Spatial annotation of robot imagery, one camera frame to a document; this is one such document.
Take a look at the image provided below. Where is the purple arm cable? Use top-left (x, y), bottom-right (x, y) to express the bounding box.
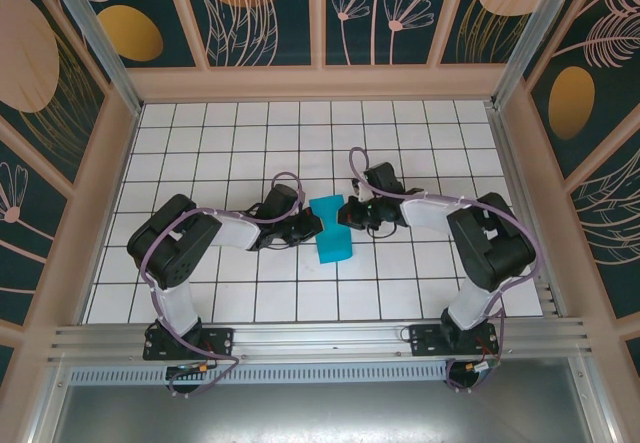
top-left (348, 146), bottom-right (545, 394)
top-left (141, 171), bottom-right (307, 398)

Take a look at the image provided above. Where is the aluminium frame post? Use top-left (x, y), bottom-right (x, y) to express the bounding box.
top-left (39, 0), bottom-right (144, 117)
top-left (492, 0), bottom-right (599, 109)

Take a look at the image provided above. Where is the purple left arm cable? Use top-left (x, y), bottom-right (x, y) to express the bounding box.
top-left (141, 171), bottom-right (307, 398)

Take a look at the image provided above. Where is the blue square paper sheet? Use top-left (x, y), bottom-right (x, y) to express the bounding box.
top-left (308, 193), bottom-right (355, 265)

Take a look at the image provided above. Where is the slotted grey cable duct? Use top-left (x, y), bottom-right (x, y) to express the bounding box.
top-left (67, 362), bottom-right (576, 385)

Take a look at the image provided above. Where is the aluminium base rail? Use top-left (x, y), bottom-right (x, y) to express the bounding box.
top-left (47, 316), bottom-right (596, 368)

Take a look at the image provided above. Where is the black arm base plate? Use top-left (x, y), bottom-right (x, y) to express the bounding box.
top-left (408, 322), bottom-right (500, 360)
top-left (143, 323), bottom-right (236, 363)

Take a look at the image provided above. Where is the aluminium side rail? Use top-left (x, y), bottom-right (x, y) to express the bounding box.
top-left (487, 102), bottom-right (569, 320)

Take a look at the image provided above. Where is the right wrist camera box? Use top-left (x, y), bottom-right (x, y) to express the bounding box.
top-left (363, 161), bottom-right (402, 197)

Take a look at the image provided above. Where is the grey metal plate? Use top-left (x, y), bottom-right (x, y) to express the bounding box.
top-left (29, 380), bottom-right (616, 443)

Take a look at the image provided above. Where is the wall panel with large beige disc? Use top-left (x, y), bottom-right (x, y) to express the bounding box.
top-left (0, 0), bottom-right (111, 187)

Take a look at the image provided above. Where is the wall panel with leaves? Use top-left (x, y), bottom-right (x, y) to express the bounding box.
top-left (179, 0), bottom-right (317, 68)

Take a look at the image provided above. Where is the wall panel with pink fronds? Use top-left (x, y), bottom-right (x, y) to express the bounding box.
top-left (569, 147), bottom-right (640, 319)

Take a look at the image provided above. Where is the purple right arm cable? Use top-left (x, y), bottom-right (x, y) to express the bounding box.
top-left (348, 146), bottom-right (545, 394)

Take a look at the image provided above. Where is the wall panel with feather and oval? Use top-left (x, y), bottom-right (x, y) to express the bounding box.
top-left (524, 0), bottom-right (640, 174)

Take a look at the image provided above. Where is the wall panel with orange ovals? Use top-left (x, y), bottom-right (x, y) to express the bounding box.
top-left (74, 0), bottom-right (209, 69)

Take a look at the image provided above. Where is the wall panel with single flower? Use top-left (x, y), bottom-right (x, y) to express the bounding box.
top-left (0, 127), bottom-right (69, 324)

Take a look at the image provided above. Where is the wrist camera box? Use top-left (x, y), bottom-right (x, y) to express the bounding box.
top-left (263, 184), bottom-right (305, 224)
top-left (363, 161), bottom-right (402, 197)

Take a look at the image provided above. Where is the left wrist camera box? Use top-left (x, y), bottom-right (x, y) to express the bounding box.
top-left (263, 184), bottom-right (305, 224)

